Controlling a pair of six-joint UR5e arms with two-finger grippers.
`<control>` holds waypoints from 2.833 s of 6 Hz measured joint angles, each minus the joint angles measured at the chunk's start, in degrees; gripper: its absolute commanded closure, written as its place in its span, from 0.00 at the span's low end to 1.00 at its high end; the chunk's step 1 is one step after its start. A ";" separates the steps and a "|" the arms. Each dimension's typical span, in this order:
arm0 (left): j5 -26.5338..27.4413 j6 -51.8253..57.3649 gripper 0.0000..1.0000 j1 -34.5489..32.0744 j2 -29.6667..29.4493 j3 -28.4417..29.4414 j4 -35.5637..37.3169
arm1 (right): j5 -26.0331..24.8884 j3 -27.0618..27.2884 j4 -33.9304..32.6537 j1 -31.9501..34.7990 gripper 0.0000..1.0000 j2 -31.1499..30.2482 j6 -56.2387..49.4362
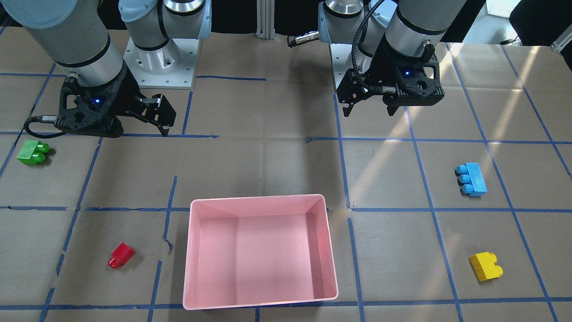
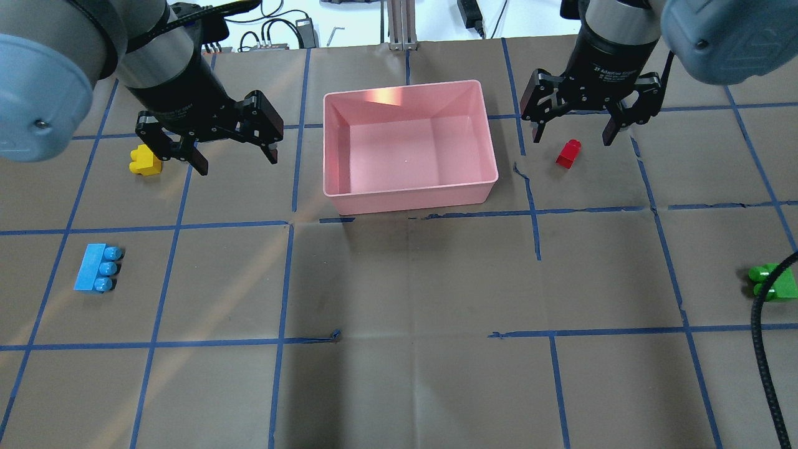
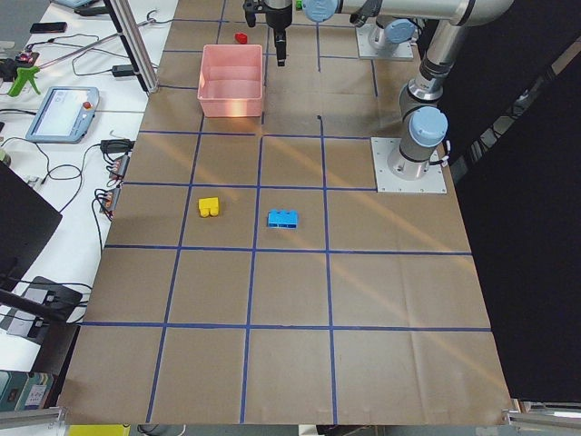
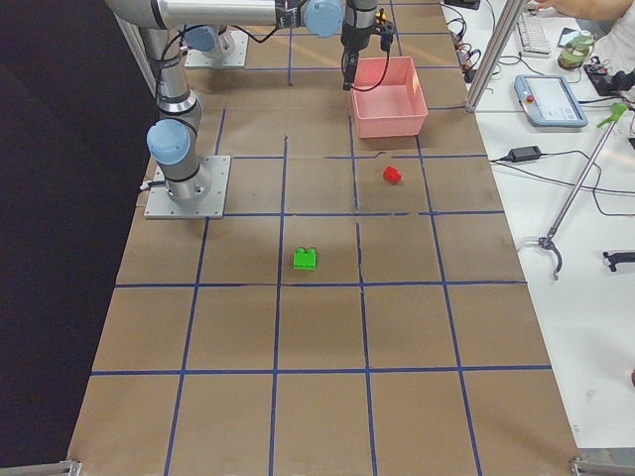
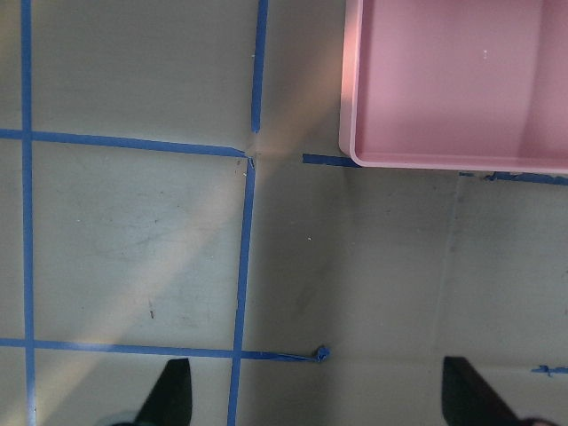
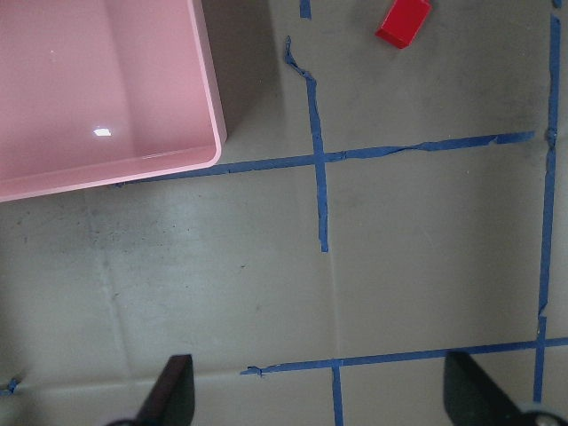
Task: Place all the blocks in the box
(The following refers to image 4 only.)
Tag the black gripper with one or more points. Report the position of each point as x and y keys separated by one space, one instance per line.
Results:
x=353 y=36

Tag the red toy block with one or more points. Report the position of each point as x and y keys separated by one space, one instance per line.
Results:
x=392 y=175

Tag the green toy block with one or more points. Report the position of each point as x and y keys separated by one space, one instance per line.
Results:
x=305 y=259

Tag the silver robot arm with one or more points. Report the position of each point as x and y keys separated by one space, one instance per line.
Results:
x=163 y=23
x=213 y=41

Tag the pink plastic box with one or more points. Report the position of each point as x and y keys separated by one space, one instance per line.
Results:
x=396 y=107

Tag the white keyboard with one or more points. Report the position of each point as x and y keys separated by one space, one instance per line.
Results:
x=533 y=40

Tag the black power adapter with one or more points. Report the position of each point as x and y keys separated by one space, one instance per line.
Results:
x=525 y=154

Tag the blue teach pendant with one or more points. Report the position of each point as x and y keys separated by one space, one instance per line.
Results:
x=548 y=101

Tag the aluminium frame post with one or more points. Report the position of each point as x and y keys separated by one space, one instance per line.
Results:
x=494 y=50

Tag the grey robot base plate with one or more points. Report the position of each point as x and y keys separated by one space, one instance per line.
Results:
x=202 y=196

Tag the green handled reacher grabber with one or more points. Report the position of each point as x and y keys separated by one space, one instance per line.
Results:
x=546 y=242

